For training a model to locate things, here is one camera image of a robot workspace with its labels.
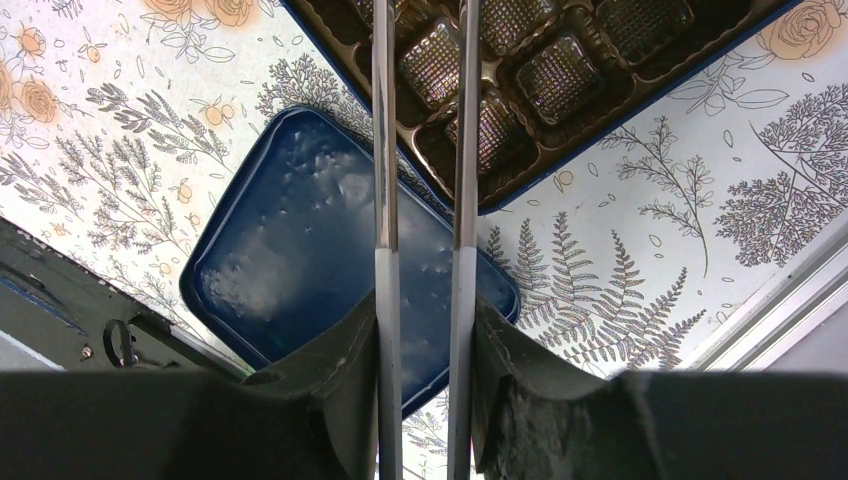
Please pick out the floral tablecloth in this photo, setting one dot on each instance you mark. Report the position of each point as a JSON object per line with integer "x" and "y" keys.
{"x": 122, "y": 123}

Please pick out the navy box lid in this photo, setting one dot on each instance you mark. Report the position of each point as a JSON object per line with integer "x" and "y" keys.
{"x": 289, "y": 251}

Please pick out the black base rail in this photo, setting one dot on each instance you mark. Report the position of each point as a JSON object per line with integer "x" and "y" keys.
{"x": 57, "y": 315}

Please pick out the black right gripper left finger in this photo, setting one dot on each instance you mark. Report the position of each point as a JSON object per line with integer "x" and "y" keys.
{"x": 311, "y": 415}

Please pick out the navy chocolate box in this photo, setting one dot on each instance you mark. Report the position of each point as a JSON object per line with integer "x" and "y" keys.
{"x": 554, "y": 75}

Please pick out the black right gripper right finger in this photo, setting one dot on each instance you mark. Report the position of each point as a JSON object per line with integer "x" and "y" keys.
{"x": 536, "y": 416}

